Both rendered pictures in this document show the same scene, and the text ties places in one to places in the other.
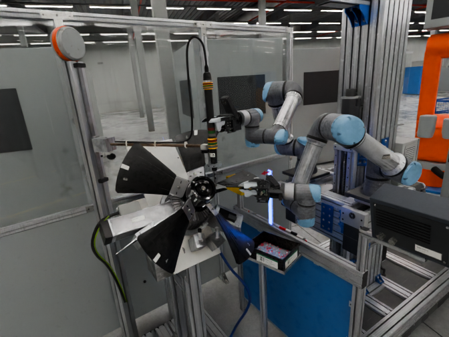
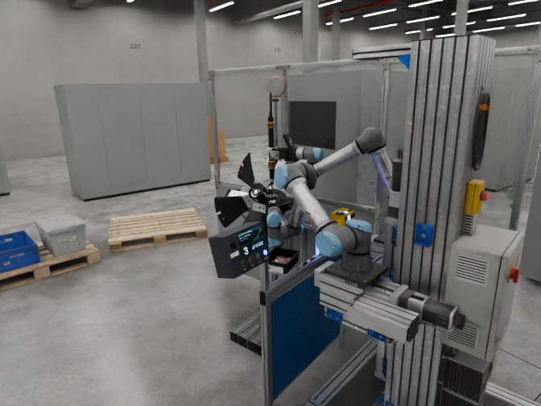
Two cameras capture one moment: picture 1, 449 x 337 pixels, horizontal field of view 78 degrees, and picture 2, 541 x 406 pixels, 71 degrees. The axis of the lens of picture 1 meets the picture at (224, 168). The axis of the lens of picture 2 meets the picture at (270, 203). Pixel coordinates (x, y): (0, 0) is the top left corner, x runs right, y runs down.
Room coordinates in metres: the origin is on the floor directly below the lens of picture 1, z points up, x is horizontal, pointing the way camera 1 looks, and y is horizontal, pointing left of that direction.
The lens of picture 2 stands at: (0.49, -2.25, 1.84)
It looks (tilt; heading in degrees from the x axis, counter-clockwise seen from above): 16 degrees down; 73
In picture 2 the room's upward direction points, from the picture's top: 1 degrees counter-clockwise
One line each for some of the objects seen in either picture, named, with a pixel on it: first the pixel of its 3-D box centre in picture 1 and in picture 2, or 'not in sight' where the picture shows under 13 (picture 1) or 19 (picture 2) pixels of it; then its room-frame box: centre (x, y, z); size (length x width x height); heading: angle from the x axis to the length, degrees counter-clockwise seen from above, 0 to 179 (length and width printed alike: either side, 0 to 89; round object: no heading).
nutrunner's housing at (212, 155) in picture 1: (210, 120); (271, 148); (1.22, 0.05, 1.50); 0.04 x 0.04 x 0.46
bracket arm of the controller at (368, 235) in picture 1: (391, 243); not in sight; (0.90, -0.60, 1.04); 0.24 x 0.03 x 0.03; 34
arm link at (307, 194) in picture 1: (307, 193); (274, 218); (1.10, -0.35, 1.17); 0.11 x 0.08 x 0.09; 71
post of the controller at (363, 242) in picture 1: (363, 249); (264, 272); (0.98, -0.55, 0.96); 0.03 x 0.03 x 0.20; 34
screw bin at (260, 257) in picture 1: (272, 250); (280, 260); (1.19, -0.21, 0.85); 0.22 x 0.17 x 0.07; 48
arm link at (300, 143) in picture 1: (305, 147); not in sight; (1.79, -0.55, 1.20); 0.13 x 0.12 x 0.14; 57
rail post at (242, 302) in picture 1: (240, 265); (341, 300); (1.70, -0.07, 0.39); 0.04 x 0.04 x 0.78; 34
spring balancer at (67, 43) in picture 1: (68, 44); (275, 86); (1.48, 0.72, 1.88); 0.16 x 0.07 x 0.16; 159
